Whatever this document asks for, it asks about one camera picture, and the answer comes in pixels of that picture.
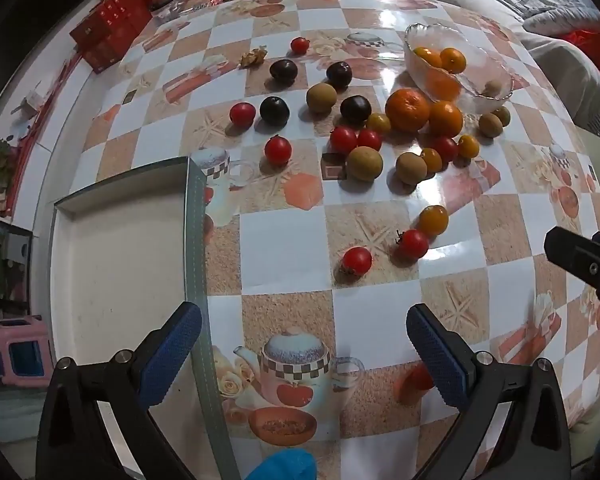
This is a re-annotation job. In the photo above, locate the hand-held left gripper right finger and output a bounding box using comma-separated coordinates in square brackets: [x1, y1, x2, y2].
[406, 303, 573, 480]

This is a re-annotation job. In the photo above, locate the dark purple plum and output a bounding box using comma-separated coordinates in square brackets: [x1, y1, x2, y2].
[326, 61, 354, 88]
[270, 59, 299, 84]
[259, 96, 290, 124]
[340, 95, 372, 126]

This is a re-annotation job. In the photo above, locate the grey-green floor mat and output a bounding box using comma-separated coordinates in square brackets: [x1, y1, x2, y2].
[0, 385, 48, 443]

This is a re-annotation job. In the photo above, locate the small white box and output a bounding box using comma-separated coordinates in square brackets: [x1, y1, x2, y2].
[12, 92, 46, 113]

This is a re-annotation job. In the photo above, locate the large orange mandarin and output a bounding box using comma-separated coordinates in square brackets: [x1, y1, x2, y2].
[385, 88, 431, 132]

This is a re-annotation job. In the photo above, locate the white rectangular tray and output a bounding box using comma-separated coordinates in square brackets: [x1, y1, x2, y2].
[49, 156, 243, 480]

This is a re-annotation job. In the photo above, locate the blue garment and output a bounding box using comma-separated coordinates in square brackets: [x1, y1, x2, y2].
[247, 449, 317, 480]

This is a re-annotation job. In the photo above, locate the checked printed tablecloth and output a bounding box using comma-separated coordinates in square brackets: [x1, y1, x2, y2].
[77, 0, 600, 480]

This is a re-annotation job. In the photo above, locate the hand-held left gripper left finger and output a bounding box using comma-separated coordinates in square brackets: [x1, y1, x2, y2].
[35, 302, 203, 480]

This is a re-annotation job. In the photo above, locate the stack of red boxes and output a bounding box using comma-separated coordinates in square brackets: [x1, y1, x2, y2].
[70, 0, 153, 73]

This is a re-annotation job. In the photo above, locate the dark glass cabinet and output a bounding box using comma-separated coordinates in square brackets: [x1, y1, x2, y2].
[0, 212, 33, 321]

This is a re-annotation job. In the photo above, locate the dried physalis husk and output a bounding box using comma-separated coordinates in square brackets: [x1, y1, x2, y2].
[239, 46, 269, 68]

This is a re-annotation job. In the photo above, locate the clear glass bowl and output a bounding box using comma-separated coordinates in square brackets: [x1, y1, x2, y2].
[404, 23, 515, 114]

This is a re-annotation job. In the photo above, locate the red cushion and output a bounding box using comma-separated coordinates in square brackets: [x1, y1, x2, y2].
[562, 27, 600, 88]

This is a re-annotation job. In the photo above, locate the pink plastic stool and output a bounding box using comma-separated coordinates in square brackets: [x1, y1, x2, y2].
[0, 316, 53, 388]

